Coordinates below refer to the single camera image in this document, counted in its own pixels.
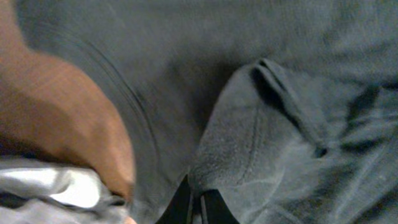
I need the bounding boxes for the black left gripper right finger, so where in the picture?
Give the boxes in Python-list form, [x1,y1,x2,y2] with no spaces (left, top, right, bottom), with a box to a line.
[200,190,239,224]

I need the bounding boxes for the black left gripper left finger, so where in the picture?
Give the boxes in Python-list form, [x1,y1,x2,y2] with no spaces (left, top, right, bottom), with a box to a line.
[155,175,193,224]

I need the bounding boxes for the dark green t-shirt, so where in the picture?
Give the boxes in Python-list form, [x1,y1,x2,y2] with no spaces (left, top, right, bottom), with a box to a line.
[16,0,397,223]

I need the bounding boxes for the grey folded trousers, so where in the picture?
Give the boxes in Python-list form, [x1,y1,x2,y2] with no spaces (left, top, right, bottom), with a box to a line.
[1,156,135,224]

